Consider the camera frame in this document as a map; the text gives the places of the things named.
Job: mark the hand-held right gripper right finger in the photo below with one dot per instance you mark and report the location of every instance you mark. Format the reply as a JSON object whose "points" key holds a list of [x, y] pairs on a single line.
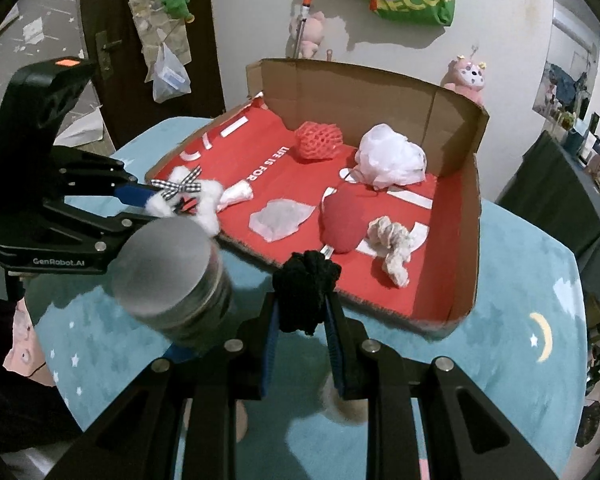
{"points": [[336, 355]]}

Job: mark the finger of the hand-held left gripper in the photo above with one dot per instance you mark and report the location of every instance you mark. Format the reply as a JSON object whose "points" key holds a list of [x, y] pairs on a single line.
{"points": [[132, 194], [125, 221]]}

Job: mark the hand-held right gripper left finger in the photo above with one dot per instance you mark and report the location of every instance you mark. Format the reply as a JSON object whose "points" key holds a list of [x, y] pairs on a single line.
{"points": [[270, 342]]}

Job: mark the black scrunchie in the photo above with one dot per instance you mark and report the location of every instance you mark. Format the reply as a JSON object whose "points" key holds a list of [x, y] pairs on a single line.
{"points": [[306, 285]]}

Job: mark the white fluffy checked bow clip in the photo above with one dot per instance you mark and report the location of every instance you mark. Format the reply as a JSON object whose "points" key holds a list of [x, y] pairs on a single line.
{"points": [[205, 200]]}

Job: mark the white roll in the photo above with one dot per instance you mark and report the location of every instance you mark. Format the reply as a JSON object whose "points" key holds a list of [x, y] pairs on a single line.
{"points": [[236, 195]]}

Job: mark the small white packet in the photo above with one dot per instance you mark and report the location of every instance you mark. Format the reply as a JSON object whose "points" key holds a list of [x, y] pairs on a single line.
{"points": [[280, 217]]}

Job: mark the red heart plush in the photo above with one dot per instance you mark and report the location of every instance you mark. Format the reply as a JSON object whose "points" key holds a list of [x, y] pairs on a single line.
{"points": [[342, 220]]}

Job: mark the cardboard box with red lining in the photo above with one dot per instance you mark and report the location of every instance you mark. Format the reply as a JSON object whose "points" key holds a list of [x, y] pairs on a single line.
{"points": [[300, 185]]}

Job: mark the large glass jar grey lid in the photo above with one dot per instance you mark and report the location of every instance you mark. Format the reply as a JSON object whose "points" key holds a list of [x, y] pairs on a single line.
{"points": [[165, 270]]}

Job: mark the blue packet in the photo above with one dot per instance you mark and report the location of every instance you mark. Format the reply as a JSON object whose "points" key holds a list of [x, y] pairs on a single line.
{"points": [[181, 354]]}

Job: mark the dark brown door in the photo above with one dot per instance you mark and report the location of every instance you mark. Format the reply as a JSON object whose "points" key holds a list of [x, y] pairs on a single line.
{"points": [[115, 60]]}

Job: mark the pink printed cloth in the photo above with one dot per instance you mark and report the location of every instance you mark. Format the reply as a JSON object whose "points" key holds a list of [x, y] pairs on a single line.
{"points": [[22, 350]]}

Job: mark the beige hanging organizer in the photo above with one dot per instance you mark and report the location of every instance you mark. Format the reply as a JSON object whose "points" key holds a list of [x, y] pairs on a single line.
{"points": [[152, 10]]}

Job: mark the red foam net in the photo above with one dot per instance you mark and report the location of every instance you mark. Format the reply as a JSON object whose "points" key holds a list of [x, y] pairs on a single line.
{"points": [[318, 141]]}

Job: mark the green frog plush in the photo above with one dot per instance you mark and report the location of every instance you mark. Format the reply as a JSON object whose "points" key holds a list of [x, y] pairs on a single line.
{"points": [[176, 2]]}

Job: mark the white crumpled plastic bag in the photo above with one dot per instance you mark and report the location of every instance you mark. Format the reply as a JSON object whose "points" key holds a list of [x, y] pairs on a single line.
{"points": [[390, 157]]}

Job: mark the metal stick orange tip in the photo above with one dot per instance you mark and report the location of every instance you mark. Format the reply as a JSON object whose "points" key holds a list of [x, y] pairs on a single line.
{"points": [[302, 25]]}

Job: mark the pink pig plush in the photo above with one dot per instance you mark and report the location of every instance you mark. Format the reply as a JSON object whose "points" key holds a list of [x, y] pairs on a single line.
{"points": [[311, 32]]}

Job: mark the dark cloth covered table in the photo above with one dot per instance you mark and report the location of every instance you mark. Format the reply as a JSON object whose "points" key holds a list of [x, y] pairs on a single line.
{"points": [[545, 200]]}

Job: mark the pink plush toy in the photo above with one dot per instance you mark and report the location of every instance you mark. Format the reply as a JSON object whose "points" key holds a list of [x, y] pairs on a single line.
{"points": [[466, 80]]}

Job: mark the group of cosmetic bottles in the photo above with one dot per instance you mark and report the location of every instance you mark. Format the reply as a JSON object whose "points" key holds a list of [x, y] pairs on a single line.
{"points": [[590, 145]]}

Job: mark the wall mirror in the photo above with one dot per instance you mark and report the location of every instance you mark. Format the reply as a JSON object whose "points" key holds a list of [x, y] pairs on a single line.
{"points": [[570, 60]]}

